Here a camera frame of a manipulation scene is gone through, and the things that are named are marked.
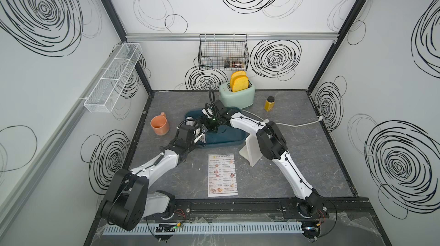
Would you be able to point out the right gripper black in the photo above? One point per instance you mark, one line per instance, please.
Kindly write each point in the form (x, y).
(205, 120)

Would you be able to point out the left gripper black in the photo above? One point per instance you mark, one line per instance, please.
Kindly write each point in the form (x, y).
(192, 146)

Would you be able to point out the white acrylic menu holder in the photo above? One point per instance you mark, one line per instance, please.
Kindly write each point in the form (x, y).
(251, 151)

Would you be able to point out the old menu sheet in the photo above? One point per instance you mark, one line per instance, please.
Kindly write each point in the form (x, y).
(222, 176)

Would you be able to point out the new menu sheet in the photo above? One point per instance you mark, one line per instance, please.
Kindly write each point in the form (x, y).
(202, 137)

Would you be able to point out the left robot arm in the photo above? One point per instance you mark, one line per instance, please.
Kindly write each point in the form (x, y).
(135, 183)

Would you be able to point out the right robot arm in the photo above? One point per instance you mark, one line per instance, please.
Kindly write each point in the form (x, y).
(273, 146)

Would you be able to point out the teal plastic tray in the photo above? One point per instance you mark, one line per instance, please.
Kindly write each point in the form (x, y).
(226, 136)

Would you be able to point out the orange plastic mug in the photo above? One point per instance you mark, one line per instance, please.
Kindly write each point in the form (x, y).
(160, 124)

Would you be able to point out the mint green toaster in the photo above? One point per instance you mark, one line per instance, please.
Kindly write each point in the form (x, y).
(240, 99)

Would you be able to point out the front yellow toast slice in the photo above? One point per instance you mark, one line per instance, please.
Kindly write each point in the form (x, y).
(240, 83)

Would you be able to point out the yellow toast slice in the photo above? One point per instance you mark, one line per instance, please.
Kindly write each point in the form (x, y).
(240, 83)
(236, 75)

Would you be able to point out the rear yellow toast slice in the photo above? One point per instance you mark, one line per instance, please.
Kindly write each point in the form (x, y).
(236, 75)

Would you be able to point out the yellow juice bottle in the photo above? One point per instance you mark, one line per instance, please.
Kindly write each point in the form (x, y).
(269, 103)

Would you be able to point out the small items in basket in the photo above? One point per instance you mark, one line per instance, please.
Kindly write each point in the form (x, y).
(233, 64)

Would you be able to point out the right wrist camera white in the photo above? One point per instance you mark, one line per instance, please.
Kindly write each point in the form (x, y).
(208, 112)

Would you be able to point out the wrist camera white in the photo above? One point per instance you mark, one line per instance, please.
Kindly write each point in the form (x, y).
(194, 122)
(208, 112)

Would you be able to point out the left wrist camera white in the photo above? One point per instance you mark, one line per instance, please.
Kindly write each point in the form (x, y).
(194, 122)

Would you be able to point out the black wire wall basket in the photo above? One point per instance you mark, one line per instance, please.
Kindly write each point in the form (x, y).
(214, 49)

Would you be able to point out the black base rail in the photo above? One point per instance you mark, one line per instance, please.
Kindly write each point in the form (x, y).
(240, 206)

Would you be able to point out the white wire wall shelf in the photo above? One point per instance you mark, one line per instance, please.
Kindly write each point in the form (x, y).
(110, 86)

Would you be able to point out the white slotted cable duct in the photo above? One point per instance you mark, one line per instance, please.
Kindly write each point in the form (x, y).
(209, 228)

